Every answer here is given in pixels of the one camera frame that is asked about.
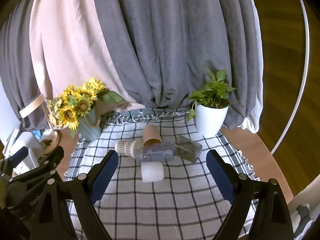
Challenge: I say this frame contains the ribbed blue-green vase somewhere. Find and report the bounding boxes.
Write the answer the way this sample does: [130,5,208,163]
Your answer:
[76,105,102,142]

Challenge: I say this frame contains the dark transparent square cup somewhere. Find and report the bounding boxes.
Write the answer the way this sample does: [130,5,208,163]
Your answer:
[173,134,203,164]

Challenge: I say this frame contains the white curved pipe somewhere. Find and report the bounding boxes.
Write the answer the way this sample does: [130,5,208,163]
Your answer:
[271,0,311,155]

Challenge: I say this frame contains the artificial sunflower bouquet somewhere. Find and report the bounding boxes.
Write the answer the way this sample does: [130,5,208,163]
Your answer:
[56,77,124,138]

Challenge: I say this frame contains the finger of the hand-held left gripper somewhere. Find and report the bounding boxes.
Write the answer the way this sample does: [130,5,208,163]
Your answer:
[0,146,29,178]
[7,145,65,188]

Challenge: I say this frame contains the white desk lamp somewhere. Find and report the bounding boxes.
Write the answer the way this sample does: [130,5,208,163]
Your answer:
[19,94,54,135]

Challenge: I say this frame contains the small dried flower bunch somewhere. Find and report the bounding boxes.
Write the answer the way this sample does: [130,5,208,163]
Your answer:
[46,97,66,128]

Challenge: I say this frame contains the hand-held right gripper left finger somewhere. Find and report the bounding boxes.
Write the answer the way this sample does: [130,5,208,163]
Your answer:
[30,150,119,240]

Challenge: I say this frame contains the grey curtain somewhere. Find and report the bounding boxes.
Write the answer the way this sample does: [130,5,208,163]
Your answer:
[92,0,263,133]
[0,0,52,132]

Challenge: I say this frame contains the white appliance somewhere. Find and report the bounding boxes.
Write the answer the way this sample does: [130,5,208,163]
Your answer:
[2,129,44,175]

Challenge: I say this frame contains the white frosted cup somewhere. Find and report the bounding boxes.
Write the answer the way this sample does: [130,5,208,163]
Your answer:
[141,161,164,183]

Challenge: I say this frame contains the checkered white tablecloth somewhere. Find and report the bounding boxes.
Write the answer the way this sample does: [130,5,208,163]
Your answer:
[64,109,261,240]

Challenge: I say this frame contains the white patterned cup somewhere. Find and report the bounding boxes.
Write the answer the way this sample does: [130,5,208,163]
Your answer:
[115,140,142,158]

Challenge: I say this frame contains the round wooden holder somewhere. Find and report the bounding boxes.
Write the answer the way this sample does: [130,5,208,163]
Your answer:
[41,127,62,156]

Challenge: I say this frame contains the white furniture piece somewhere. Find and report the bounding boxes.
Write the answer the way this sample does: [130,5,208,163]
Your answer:
[287,180,320,240]

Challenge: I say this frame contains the brown paper cup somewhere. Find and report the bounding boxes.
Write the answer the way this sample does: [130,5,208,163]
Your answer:
[142,124,163,147]

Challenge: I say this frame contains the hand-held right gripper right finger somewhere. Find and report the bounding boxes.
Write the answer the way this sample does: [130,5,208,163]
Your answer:
[205,149,294,240]

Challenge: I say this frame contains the pink curtain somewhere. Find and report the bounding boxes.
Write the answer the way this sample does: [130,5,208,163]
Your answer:
[29,0,146,114]

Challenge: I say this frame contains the green plant in white pot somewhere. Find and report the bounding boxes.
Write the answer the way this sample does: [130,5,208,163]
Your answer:
[185,66,244,137]

